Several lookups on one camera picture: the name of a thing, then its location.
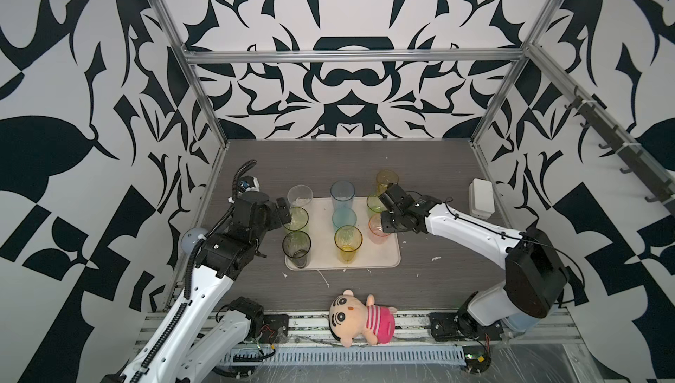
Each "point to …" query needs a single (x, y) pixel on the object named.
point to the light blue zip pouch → (521, 321)
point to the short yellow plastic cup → (383, 178)
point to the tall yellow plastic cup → (347, 241)
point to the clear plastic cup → (300, 195)
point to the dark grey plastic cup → (296, 245)
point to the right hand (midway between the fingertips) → (387, 218)
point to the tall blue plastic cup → (342, 194)
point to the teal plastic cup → (343, 216)
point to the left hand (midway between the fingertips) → (267, 200)
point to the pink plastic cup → (376, 233)
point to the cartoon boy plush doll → (350, 318)
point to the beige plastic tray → (323, 255)
